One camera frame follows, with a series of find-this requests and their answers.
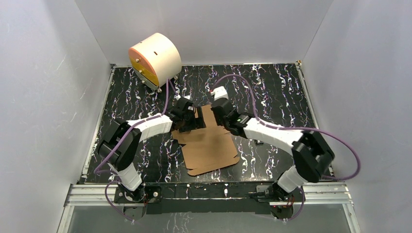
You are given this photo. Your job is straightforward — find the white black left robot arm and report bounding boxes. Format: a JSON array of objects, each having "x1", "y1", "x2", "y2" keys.
[{"x1": 97, "y1": 97, "x2": 206, "y2": 202}]

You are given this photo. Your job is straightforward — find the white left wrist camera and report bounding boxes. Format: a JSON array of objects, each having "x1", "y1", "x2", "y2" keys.
[{"x1": 174, "y1": 95, "x2": 192, "y2": 100}]

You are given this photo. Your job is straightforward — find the aluminium front frame rail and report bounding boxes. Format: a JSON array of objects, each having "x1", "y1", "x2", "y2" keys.
[{"x1": 57, "y1": 182, "x2": 361, "y2": 233}]

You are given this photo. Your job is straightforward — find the brown cardboard box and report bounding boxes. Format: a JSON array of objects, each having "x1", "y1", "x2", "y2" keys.
[{"x1": 172, "y1": 105, "x2": 240, "y2": 176}]

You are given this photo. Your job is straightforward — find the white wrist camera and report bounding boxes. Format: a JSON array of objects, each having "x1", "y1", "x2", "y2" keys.
[
  {"x1": 174, "y1": 95, "x2": 192, "y2": 100},
  {"x1": 210, "y1": 86, "x2": 229, "y2": 101}
]

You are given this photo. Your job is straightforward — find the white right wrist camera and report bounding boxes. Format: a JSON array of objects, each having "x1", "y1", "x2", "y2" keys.
[{"x1": 210, "y1": 86, "x2": 229, "y2": 101}]

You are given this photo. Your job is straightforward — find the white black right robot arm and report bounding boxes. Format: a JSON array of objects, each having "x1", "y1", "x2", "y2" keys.
[{"x1": 211, "y1": 98, "x2": 335, "y2": 201}]

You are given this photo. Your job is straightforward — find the left aluminium table edge rail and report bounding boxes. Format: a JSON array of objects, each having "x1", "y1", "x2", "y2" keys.
[{"x1": 81, "y1": 64, "x2": 116, "y2": 178}]

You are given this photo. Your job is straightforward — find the aluminium table edge rail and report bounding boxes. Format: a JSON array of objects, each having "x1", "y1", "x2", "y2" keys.
[
  {"x1": 295, "y1": 60, "x2": 337, "y2": 178},
  {"x1": 81, "y1": 64, "x2": 116, "y2": 178}
]

